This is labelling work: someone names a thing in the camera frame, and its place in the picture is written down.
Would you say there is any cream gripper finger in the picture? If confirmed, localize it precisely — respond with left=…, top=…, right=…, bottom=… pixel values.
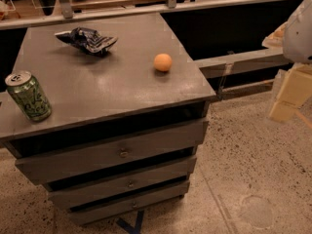
left=268, top=63, right=312, bottom=122

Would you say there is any blue chip bag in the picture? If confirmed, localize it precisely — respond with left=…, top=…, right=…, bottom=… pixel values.
left=55, top=27, right=118, bottom=57

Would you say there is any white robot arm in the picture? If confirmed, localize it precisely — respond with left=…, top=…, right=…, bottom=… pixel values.
left=268, top=0, right=312, bottom=122

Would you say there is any orange ball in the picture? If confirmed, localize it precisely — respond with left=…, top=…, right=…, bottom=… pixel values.
left=153, top=54, right=173, bottom=72

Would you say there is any middle grey drawer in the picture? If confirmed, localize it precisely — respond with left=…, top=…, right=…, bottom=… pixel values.
left=49, top=155, right=197, bottom=210

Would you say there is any grey drawer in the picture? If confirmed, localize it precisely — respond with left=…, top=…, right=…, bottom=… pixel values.
left=16, top=119, right=208, bottom=184
left=49, top=155, right=197, bottom=210
left=68, top=180, right=190, bottom=225

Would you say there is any bottom grey drawer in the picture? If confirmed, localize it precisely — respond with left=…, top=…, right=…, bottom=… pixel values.
left=68, top=180, right=190, bottom=225

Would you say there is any grey drawer cabinet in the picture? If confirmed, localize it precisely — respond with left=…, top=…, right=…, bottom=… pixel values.
left=0, top=14, right=214, bottom=214

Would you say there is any blue tape on floor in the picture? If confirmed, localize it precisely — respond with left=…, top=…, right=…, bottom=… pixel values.
left=116, top=210, right=146, bottom=234

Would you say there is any top grey drawer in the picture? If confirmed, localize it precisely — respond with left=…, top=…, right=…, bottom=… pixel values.
left=16, top=119, right=208, bottom=184

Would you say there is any green soda can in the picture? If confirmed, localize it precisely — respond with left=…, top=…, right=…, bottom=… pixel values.
left=5, top=70, right=52, bottom=122

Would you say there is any grey metal rail frame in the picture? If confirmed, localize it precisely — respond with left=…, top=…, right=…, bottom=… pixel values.
left=0, top=0, right=312, bottom=102

